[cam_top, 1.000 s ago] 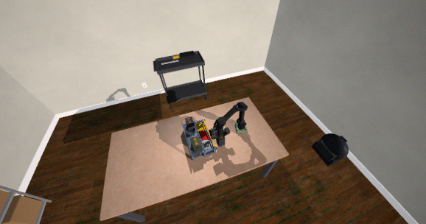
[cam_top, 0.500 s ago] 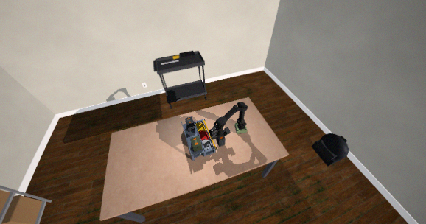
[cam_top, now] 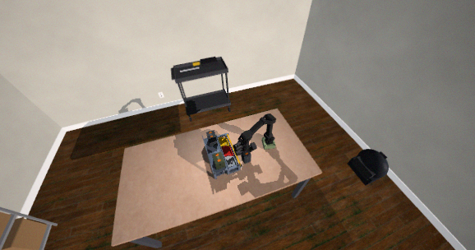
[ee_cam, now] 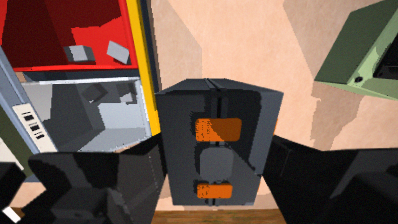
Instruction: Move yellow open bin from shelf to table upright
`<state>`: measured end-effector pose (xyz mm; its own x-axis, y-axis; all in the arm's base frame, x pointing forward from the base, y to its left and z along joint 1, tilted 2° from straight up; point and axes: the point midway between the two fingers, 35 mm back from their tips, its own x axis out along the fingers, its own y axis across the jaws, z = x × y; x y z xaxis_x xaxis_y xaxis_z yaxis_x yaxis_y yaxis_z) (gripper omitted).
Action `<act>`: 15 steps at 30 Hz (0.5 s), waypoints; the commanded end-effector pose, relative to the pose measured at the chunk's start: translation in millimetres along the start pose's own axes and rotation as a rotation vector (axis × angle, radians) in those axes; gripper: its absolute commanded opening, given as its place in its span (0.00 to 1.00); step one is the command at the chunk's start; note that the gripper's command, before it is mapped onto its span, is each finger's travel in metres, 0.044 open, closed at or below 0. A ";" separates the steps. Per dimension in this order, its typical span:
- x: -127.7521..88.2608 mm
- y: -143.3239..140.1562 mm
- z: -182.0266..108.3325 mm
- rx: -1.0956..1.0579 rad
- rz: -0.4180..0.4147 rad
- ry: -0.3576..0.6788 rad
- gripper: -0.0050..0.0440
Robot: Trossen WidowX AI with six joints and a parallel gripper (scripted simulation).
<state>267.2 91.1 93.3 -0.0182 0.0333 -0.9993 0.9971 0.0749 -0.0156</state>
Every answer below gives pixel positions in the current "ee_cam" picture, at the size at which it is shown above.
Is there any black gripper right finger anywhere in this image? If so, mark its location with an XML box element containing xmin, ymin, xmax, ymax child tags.
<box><xmin>262</xmin><ymin>134</ymin><xmax>398</xmax><ymax>224</ymax></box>

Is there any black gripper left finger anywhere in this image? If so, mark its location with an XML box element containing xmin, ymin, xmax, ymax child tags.
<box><xmin>28</xmin><ymin>132</ymin><xmax>167</xmax><ymax>224</ymax></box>

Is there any red open bin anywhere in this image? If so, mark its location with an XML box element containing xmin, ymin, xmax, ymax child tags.
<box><xmin>0</xmin><ymin>0</ymin><xmax>139</xmax><ymax>72</ymax></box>

